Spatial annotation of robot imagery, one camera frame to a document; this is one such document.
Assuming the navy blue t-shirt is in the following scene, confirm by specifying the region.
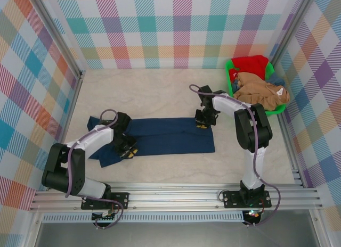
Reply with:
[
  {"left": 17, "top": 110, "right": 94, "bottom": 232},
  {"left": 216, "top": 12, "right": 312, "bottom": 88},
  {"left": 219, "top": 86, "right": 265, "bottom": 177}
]
[{"left": 86, "top": 116, "right": 216, "bottom": 168}]

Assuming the green plastic basket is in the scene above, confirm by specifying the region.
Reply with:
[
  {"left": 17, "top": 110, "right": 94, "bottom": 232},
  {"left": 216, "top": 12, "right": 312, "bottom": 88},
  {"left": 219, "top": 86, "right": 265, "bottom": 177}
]
[{"left": 225, "top": 57, "right": 288, "bottom": 119}]

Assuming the tan t-shirt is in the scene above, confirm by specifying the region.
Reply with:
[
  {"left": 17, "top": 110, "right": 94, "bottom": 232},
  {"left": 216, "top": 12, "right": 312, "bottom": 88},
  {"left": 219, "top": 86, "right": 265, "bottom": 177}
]
[{"left": 232, "top": 72, "right": 290, "bottom": 113}]

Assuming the red t-shirt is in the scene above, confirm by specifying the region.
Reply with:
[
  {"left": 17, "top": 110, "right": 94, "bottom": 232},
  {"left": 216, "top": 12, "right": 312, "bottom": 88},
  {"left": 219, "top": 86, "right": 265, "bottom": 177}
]
[{"left": 230, "top": 55, "right": 269, "bottom": 81}]

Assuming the black controller board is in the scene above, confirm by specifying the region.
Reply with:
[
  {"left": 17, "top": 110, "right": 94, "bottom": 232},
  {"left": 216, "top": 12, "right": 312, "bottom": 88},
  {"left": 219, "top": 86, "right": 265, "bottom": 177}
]
[
  {"left": 243, "top": 210, "right": 263, "bottom": 226},
  {"left": 91, "top": 210, "right": 118, "bottom": 223}
]

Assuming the grey metal panel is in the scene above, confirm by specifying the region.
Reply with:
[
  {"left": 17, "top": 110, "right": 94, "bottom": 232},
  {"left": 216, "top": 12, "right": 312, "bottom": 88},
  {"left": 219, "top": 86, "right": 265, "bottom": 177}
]
[{"left": 34, "top": 222, "right": 320, "bottom": 247}]

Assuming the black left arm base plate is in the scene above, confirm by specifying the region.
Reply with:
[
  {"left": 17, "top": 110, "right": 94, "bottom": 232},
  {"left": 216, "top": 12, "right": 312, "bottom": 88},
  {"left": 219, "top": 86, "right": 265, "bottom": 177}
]
[{"left": 80, "top": 191, "right": 130, "bottom": 211}]

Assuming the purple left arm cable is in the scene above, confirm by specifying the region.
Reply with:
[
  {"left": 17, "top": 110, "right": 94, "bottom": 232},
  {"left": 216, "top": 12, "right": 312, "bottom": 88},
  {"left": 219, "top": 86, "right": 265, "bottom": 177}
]
[{"left": 65, "top": 109, "right": 124, "bottom": 230}]

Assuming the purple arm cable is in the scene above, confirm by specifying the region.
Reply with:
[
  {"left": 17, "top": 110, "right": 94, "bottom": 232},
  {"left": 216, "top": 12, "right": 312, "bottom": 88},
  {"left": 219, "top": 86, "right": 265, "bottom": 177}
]
[
  {"left": 65, "top": 109, "right": 124, "bottom": 230},
  {"left": 189, "top": 84, "right": 282, "bottom": 227}
]

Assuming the aluminium mounting rail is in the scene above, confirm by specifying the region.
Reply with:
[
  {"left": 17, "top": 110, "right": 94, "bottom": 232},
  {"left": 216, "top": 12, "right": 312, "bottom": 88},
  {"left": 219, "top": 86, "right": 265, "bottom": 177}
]
[{"left": 28, "top": 180, "right": 324, "bottom": 213}]

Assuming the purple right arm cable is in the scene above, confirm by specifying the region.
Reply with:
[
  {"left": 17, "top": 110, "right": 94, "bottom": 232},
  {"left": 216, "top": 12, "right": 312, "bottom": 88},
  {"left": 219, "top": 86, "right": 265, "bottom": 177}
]
[{"left": 189, "top": 84, "right": 282, "bottom": 227}]

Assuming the slotted grey cable duct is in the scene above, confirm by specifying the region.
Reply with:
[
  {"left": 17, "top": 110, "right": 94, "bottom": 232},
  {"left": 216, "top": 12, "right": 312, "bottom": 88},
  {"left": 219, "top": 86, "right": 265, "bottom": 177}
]
[{"left": 42, "top": 213, "right": 245, "bottom": 223}]

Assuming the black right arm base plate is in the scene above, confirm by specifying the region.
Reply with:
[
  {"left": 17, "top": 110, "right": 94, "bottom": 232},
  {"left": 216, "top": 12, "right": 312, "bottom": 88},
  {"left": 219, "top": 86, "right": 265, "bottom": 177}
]
[{"left": 222, "top": 190, "right": 272, "bottom": 209}]

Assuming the aluminium frame post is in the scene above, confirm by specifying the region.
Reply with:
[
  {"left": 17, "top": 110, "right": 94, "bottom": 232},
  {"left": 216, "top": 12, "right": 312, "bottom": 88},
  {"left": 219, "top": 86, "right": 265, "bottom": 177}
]
[
  {"left": 269, "top": 0, "right": 318, "bottom": 64},
  {"left": 26, "top": 0, "right": 86, "bottom": 80}
]

